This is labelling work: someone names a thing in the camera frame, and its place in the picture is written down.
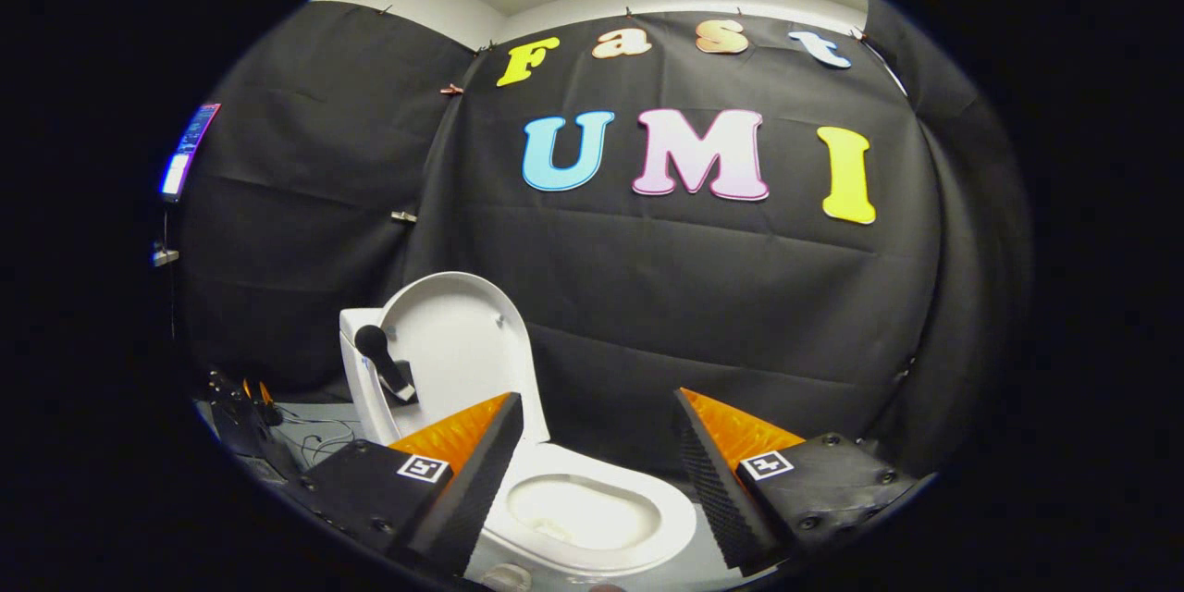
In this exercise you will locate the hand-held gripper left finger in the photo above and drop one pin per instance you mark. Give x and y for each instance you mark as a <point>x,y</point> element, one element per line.
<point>481,481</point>

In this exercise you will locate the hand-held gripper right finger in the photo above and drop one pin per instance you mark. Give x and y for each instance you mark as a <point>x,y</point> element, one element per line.
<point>717,481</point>

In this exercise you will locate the white toilet lid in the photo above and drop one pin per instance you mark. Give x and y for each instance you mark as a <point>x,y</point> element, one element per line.
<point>472,351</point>

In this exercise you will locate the white toilet bowl with seat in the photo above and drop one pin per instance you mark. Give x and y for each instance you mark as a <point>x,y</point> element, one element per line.
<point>668,518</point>

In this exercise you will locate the white toilet tank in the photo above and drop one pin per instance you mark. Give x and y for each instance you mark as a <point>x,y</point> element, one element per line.
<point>356,379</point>

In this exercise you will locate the round white floor cap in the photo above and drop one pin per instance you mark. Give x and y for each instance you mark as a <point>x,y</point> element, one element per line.
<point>507,577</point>

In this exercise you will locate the black backdrop cloth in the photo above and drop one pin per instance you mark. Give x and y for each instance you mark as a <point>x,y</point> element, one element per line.
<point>694,296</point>

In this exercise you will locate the black device with orange parts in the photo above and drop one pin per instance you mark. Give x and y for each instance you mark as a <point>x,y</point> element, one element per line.
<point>240,425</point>

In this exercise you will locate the silver metal clip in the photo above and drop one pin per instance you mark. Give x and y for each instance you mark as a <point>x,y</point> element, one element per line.
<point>403,216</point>

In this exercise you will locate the lit monitor screen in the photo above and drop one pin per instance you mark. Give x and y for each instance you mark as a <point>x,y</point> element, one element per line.
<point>188,153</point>

